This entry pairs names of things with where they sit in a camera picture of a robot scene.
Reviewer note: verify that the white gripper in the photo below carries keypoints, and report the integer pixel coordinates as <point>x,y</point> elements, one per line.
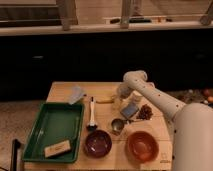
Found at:
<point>123,91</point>

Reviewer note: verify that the yellow banana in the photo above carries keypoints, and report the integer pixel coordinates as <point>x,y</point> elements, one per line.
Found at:
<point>104,100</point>

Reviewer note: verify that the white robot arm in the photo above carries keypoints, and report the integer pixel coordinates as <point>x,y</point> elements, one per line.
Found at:
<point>193,123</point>

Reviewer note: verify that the purple bowl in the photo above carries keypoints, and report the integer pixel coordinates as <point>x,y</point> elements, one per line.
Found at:
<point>97,144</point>

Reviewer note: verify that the orange bowl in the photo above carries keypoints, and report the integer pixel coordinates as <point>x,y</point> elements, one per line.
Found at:
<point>142,146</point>

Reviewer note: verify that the white cup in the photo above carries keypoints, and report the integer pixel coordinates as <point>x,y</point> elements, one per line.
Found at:
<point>136,97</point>

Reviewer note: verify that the blue sponge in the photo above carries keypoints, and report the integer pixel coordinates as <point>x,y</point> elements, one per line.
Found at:
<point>130,110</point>

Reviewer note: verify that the brown pine cone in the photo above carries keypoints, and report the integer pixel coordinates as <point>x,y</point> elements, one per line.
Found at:
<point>145,113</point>

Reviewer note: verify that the metal measuring cup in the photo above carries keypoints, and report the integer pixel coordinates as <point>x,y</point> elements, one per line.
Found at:
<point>118,125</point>

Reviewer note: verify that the green plastic tray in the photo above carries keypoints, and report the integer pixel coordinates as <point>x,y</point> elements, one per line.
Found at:
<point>54,123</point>

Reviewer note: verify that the wooden block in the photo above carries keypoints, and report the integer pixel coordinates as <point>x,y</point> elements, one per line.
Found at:
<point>57,148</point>

